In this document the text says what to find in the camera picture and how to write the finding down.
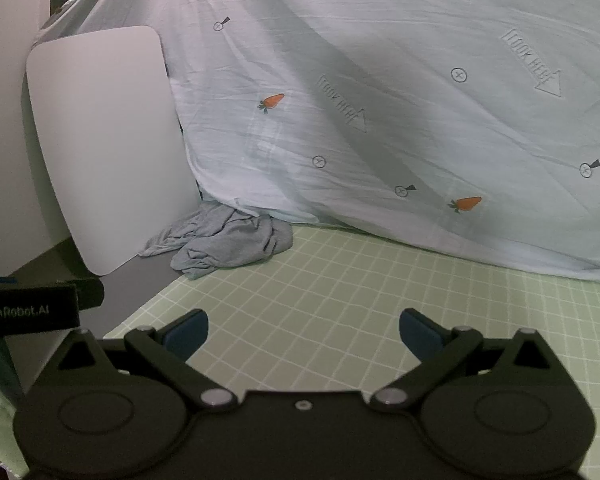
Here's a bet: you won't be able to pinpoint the grey pants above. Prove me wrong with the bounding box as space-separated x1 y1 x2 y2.
139 202 295 281

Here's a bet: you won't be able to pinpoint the light blue printed blanket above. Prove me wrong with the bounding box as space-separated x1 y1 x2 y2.
35 0 600 288

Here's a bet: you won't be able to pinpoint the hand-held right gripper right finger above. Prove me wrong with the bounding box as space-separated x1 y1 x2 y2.
369 308 564 415

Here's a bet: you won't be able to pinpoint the white rounded board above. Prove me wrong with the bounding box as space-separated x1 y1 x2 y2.
25 25 203 277

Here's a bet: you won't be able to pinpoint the green grid bed sheet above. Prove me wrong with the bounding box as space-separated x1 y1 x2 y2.
0 222 600 480

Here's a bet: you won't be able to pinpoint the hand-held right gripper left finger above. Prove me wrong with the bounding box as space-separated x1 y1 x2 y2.
55 309 241 416

